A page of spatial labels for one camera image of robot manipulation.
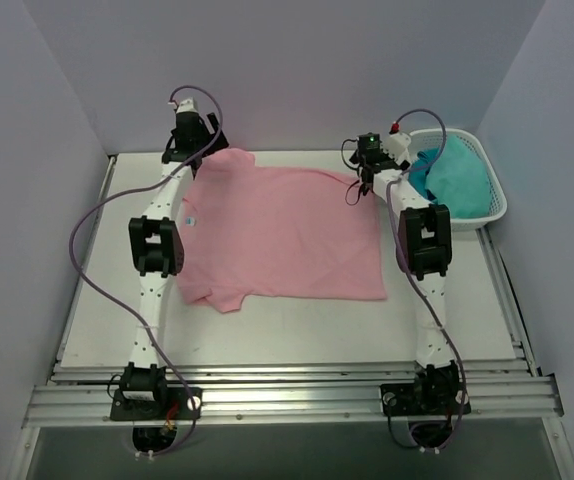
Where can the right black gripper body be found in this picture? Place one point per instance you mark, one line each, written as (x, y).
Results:
(363, 170)

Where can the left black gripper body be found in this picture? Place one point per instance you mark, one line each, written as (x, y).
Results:
(212, 138)

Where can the pink t shirt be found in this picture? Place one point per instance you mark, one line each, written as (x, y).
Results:
(276, 232)

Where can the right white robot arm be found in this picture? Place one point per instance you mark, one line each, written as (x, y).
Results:
(423, 249)

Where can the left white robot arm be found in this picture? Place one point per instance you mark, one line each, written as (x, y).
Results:
(157, 250)

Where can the dark teal t shirt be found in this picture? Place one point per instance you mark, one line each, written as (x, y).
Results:
(424, 174)

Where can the white plastic basket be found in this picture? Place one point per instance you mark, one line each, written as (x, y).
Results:
(433, 138)

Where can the light teal t shirt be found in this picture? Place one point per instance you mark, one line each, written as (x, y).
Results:
(464, 186)

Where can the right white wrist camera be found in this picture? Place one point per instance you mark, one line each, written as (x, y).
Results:
(396, 145)

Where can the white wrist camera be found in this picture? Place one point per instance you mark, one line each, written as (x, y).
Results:
(396, 145)
(187, 105)

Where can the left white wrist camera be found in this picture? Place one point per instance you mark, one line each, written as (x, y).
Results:
(187, 105)

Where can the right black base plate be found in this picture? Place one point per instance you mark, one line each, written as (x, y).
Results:
(414, 399)

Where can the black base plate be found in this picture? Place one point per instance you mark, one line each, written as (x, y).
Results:
(171, 404)
(414, 399)

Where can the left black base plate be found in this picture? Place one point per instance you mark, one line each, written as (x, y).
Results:
(171, 404)

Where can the aluminium rail frame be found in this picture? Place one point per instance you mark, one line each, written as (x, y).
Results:
(291, 388)

